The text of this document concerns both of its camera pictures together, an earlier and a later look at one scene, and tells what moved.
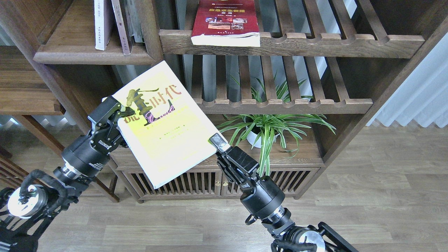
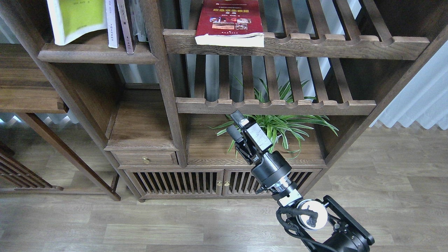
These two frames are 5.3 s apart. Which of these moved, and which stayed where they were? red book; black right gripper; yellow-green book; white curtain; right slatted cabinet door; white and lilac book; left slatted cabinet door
Moved: black right gripper; white and lilac book; yellow-green book
Stayed: red book; left slatted cabinet door; white curtain; right slatted cabinet door
